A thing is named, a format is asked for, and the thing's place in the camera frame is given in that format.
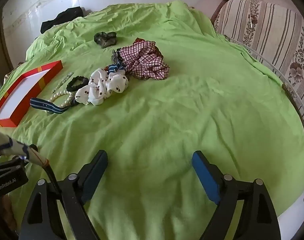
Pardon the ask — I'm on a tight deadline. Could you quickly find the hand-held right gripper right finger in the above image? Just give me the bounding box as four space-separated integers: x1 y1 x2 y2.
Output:
192 150 280 240

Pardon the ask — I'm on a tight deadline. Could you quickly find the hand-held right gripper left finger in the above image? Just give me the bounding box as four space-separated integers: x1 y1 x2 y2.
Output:
18 150 109 240

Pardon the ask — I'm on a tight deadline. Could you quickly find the leopard print scrunchie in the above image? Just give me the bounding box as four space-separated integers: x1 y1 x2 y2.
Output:
111 49 122 64

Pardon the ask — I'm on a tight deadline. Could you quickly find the green bed sheet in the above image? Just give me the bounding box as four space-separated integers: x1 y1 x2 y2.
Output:
0 0 304 240

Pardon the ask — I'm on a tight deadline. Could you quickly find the cable with printed tag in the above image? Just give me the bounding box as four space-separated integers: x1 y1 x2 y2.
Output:
0 127 61 195

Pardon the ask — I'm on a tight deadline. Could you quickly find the white dotted scrunchie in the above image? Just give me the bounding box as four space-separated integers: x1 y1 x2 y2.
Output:
75 68 129 106

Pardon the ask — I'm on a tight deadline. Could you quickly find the green bead bracelet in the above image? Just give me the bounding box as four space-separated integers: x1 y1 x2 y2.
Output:
52 72 75 93

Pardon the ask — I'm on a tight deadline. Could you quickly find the red gift box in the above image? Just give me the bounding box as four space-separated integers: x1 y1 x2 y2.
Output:
0 60 64 128

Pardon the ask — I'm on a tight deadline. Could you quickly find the white pearl bracelet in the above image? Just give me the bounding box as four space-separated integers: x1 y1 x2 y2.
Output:
48 90 79 108

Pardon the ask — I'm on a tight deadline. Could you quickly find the black cloth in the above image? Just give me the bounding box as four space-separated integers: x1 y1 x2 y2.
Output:
40 6 84 34

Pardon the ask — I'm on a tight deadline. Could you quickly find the blue striped elastic band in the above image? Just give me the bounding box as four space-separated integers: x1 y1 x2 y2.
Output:
30 97 68 115

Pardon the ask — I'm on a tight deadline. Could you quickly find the red plaid scrunchie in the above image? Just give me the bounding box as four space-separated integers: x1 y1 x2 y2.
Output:
117 38 170 81

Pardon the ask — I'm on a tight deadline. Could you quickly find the black scrunchie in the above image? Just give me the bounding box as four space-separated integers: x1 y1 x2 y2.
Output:
67 76 89 92

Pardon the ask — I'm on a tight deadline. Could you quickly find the blue striped hair tie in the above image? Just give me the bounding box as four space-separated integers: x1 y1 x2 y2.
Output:
107 64 127 74

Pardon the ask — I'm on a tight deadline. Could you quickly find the striped floral sofa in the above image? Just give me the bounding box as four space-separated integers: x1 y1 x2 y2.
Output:
211 0 304 120

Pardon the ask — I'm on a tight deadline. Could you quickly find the dark green scrunchie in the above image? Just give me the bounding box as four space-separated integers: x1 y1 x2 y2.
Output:
93 31 118 49

